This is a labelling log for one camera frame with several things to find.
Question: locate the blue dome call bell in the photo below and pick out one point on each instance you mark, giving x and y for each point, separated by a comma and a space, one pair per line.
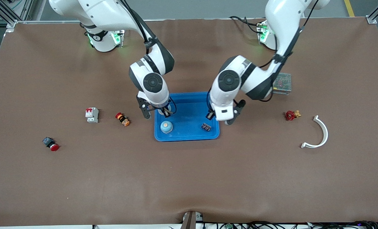
166, 127
167, 112

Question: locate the dark brown cylindrical capacitor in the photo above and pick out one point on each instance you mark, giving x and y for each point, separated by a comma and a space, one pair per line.
206, 127
210, 115

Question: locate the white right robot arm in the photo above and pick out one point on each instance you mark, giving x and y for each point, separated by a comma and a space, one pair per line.
112, 12

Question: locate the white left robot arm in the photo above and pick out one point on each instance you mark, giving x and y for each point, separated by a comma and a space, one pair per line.
281, 19

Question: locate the blue plastic tray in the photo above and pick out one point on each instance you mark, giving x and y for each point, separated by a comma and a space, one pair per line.
189, 127

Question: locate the orange red emergency stop button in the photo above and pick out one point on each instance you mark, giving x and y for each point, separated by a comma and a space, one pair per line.
123, 119

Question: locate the brown table cover sheet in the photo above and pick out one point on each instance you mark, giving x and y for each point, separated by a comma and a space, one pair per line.
189, 175

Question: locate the red mushroom push button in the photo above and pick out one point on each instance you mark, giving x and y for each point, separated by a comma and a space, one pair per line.
50, 144

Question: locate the metal mesh power supply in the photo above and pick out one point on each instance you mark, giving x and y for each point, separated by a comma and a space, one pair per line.
284, 83

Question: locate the white circuit breaker red switch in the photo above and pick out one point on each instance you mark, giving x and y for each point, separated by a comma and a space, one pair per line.
92, 115

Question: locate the grey table edge bracket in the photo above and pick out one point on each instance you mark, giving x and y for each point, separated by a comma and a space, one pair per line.
192, 221

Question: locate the white curved plastic bracket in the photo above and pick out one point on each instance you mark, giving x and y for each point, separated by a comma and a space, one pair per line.
309, 146

